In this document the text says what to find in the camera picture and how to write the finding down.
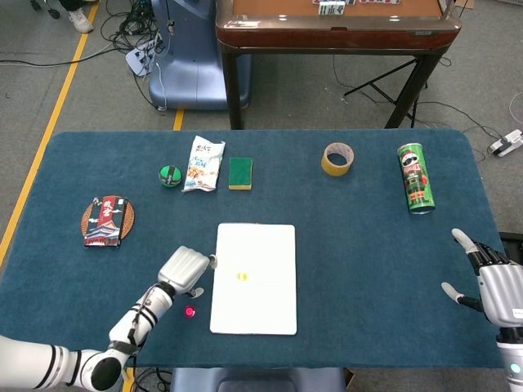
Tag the white power strip with plugs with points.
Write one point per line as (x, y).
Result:
(141, 59)

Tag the red character mahjong tile row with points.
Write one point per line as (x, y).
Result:
(378, 1)

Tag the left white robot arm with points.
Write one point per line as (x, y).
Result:
(41, 359)

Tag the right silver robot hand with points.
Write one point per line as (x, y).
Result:
(504, 294)

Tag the seated person in black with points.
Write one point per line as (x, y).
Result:
(79, 20)

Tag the white snack bag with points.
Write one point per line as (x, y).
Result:
(202, 167)

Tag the black and red printed box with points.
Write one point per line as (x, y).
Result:
(105, 222)

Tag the brown mahjong table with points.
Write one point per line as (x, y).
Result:
(339, 36)

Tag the white magnetic board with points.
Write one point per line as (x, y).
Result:
(265, 302)

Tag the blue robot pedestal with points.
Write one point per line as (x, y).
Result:
(192, 61)

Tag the pink round magnet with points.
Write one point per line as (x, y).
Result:
(190, 312)

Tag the bamboo mahjong tile row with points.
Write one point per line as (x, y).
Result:
(332, 8)

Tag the orange round magnet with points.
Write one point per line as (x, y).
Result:
(242, 276)

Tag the metal swivel chair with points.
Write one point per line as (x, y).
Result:
(52, 12)

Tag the yellow tape roll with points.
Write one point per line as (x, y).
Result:
(337, 170)

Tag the green and yellow sponge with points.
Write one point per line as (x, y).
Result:
(240, 173)

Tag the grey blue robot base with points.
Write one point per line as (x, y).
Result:
(257, 379)

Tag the green Pringles can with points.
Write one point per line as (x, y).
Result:
(416, 179)

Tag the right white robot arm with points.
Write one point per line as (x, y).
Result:
(510, 359)

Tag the round woven coaster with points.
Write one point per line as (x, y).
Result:
(130, 220)

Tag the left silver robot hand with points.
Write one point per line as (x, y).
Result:
(184, 269)

